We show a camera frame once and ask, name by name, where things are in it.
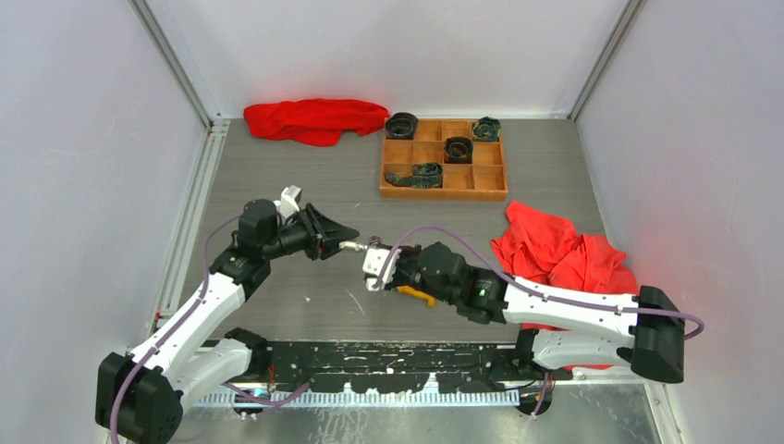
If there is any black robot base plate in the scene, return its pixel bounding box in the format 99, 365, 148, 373
230, 340, 546, 394

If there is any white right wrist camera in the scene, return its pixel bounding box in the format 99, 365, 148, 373
361, 245, 399, 291

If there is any rolled dark belt centre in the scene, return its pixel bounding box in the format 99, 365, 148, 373
444, 136, 473, 165

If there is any dark belt lying flat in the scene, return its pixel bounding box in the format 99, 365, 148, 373
384, 163, 444, 189

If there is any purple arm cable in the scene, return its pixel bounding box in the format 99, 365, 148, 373
378, 224, 705, 418
108, 214, 313, 444

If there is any wooden compartment tray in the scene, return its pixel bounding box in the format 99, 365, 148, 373
379, 112, 508, 202

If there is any red cloth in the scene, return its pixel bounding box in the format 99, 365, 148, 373
243, 98, 389, 147
491, 202, 640, 370

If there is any orange plastic faucet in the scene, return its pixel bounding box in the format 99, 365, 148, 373
396, 286, 436, 308

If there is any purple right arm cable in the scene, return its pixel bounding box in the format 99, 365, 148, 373
378, 224, 705, 418

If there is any red cloth at right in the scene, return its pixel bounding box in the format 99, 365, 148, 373
491, 202, 640, 370

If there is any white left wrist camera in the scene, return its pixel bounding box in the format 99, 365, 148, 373
274, 185, 302, 221

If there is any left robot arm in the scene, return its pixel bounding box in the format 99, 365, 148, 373
95, 199, 360, 443

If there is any perforated metal rail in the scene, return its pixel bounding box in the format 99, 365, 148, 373
195, 387, 520, 409

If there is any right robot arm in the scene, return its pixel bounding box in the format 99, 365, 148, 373
391, 242, 687, 384

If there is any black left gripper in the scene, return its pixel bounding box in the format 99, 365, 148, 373
263, 203, 359, 261

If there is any rolled dark belt top-left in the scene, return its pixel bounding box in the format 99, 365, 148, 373
385, 112, 419, 140

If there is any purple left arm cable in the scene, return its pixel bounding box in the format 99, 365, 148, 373
108, 214, 313, 444

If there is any red cloth at back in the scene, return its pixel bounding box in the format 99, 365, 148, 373
243, 98, 389, 147

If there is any chrome metal faucet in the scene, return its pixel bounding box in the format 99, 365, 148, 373
339, 236, 382, 253

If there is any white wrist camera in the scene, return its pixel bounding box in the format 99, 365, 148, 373
361, 245, 399, 291
274, 185, 302, 221

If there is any rolled dark belt top-right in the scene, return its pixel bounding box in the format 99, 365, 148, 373
471, 117, 501, 142

